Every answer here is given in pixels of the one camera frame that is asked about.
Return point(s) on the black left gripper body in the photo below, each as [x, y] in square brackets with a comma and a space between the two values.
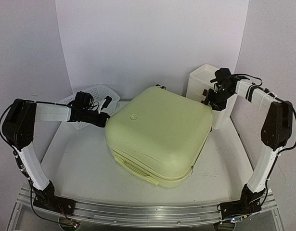
[97, 121]

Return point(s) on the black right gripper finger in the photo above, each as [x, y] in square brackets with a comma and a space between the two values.
[205, 94]
[216, 107]

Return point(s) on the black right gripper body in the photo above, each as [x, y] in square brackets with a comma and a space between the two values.
[211, 100]

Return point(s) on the pale green hard-shell suitcase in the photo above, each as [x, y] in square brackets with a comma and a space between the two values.
[159, 135]

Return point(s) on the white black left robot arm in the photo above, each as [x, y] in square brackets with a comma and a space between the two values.
[17, 125]

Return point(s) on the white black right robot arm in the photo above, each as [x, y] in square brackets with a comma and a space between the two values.
[275, 133]

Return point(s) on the white three-drawer storage cabinet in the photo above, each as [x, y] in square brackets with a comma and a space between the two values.
[200, 89]

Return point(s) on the white perforated plastic basket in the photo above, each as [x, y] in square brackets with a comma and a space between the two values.
[98, 92]

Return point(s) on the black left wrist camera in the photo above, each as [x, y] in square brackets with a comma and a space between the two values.
[83, 100]

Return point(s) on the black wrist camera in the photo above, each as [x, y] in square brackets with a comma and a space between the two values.
[221, 75]
[83, 100]

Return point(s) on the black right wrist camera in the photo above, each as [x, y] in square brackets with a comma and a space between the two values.
[221, 75]

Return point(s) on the aluminium front mounting rail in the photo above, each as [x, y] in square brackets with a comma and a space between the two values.
[28, 213]

